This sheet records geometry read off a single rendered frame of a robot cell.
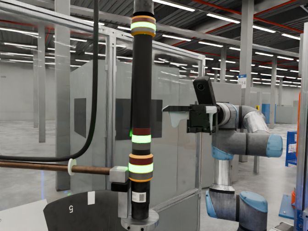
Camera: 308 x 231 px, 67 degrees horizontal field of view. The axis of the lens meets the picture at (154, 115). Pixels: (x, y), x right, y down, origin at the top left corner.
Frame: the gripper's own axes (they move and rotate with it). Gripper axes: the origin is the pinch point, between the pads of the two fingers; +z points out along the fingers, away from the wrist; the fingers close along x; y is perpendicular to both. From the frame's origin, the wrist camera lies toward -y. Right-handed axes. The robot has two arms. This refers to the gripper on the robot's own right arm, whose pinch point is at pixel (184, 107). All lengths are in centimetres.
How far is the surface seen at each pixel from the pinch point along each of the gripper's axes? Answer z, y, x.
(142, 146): 18.0, 6.7, -1.3
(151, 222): 17.6, 19.9, -3.0
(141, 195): 18.1, 15.2, -1.2
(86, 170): 21.8, 11.9, 9.0
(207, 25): -1042, -389, 418
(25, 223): 17, 34, 41
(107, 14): -489, -285, 530
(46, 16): -5, -36, 67
